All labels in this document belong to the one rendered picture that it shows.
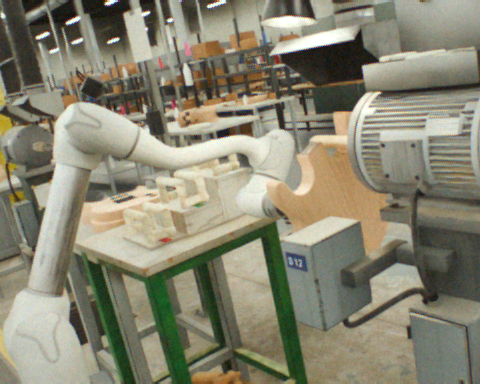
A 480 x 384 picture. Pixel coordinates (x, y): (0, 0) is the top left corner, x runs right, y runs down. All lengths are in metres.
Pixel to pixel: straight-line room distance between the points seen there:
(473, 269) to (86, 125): 0.99
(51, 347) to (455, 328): 0.96
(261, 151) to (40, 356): 0.85
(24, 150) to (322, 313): 2.67
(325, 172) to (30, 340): 0.85
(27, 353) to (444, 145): 1.09
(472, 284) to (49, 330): 1.01
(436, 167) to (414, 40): 0.34
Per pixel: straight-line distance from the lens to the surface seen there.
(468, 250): 1.19
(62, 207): 1.65
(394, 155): 1.17
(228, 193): 2.09
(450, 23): 1.30
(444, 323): 1.18
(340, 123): 1.51
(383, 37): 1.39
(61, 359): 1.51
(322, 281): 1.16
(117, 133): 1.51
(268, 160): 1.74
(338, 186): 1.48
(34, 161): 3.59
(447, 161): 1.14
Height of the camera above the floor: 1.49
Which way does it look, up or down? 15 degrees down
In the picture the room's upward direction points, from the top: 11 degrees counter-clockwise
